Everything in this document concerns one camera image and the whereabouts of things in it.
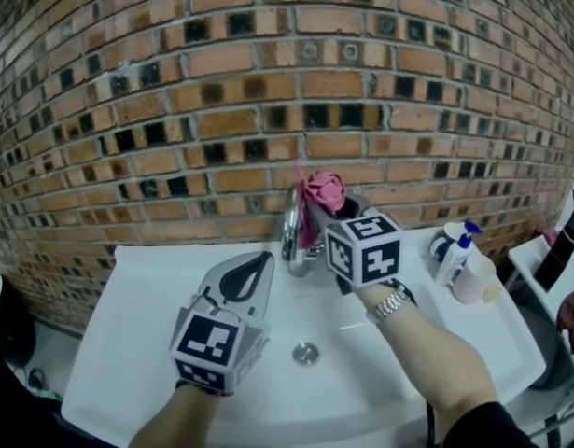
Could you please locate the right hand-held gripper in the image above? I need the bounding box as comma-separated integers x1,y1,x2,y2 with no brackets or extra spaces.
310,193,405,296

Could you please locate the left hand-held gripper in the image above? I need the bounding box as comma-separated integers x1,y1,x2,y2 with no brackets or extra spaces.
169,251,276,396

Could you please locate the pink cloth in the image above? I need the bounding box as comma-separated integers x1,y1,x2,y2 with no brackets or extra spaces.
293,165,348,251

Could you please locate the chrome faucet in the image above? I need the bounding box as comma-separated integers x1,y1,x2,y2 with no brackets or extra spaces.
280,184,328,278

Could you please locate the person's left forearm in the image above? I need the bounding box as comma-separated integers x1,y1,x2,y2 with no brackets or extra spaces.
127,383,222,448

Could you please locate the person's right forearm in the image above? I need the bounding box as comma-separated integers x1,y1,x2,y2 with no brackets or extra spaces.
356,291,502,438

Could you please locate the metal sink drain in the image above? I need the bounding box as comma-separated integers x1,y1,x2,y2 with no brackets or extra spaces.
291,341,321,367

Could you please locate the silver wristwatch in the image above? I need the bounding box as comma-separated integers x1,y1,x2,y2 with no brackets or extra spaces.
365,287,409,324

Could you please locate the white toothbrush holder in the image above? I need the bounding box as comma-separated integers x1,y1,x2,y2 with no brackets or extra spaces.
428,221,469,287

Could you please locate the white round bottle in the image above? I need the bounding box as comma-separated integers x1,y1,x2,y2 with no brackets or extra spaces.
452,252,497,305

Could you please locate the white sink basin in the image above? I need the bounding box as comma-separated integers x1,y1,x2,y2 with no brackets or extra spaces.
61,225,548,448

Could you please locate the white shelf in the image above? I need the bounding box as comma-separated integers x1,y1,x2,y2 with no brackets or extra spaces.
508,238,574,358

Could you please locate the crumpled pink rag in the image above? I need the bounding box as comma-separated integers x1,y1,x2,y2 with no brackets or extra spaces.
540,226,561,251

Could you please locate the black bottle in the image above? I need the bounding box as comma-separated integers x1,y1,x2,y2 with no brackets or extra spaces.
533,189,574,293

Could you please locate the black chair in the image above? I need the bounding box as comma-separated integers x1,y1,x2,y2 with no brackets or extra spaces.
0,273,63,448

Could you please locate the person's dark shirt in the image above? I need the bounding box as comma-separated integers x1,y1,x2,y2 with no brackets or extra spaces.
433,401,544,448

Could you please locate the tangle of black cables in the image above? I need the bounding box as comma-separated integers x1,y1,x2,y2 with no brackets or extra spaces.
15,366,63,400

